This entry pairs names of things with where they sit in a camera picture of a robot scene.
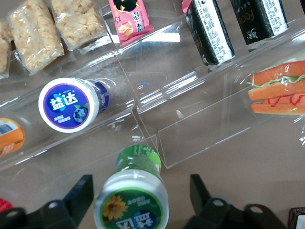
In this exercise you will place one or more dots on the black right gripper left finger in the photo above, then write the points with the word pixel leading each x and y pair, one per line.
pixel 59 210

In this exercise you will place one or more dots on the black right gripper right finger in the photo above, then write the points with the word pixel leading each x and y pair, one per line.
pixel 214 210

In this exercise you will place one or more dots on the green gum jar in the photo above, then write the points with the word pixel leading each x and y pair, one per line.
pixel 133 190

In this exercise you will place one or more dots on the red gum jar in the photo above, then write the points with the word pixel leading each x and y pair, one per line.
pixel 4 205

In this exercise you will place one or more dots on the orange gum jar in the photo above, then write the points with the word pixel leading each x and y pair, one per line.
pixel 10 137

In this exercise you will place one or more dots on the blue gum jar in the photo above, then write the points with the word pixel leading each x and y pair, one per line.
pixel 69 105

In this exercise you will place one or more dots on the clear acrylic gum step shelf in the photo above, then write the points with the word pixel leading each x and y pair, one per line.
pixel 114 71

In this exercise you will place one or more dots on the dark wicker basket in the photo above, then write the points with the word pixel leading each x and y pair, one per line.
pixel 297 218

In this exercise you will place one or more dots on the clear acrylic snack step shelf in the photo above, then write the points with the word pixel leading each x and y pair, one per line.
pixel 190 107

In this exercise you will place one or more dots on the large wrapped triangle sandwich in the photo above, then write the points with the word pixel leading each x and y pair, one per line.
pixel 276 90

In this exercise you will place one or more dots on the rice cracker clear packet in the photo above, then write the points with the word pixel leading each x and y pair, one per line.
pixel 78 21
pixel 35 38
pixel 4 47

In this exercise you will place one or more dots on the black white carton box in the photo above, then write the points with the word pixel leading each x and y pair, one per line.
pixel 259 19
pixel 209 31

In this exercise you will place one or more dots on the pink snack packet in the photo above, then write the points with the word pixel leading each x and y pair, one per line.
pixel 186 4
pixel 131 21

